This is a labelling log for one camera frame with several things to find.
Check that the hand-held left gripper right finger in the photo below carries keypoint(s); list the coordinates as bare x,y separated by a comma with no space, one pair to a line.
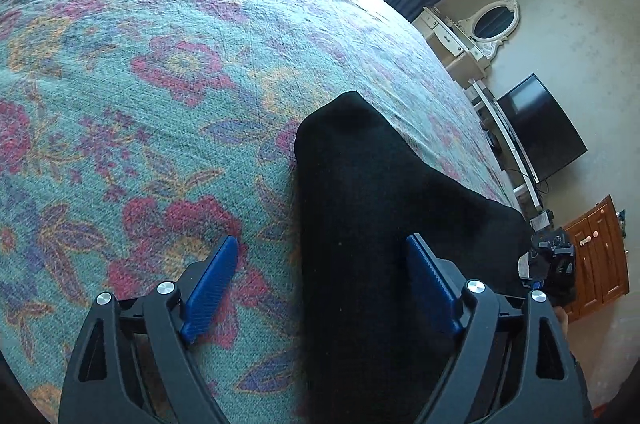
430,284

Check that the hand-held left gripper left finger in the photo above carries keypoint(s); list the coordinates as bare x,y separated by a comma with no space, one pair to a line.
212,289

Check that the black pants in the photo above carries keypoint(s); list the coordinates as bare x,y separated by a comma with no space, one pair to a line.
360,204

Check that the brown wooden cabinet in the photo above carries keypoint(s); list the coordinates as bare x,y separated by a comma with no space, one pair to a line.
597,254

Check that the white television stand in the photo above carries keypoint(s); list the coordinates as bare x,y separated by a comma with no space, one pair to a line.
510,144

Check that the black flat television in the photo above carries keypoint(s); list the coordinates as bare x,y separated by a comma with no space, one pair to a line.
542,129

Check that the floral bedspread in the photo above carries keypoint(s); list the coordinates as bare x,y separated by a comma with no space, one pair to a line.
150,104

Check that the white oval vanity mirror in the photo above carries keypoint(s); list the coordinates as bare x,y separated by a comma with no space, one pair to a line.
492,24

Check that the cream dressing table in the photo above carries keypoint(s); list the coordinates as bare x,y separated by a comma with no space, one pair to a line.
445,34

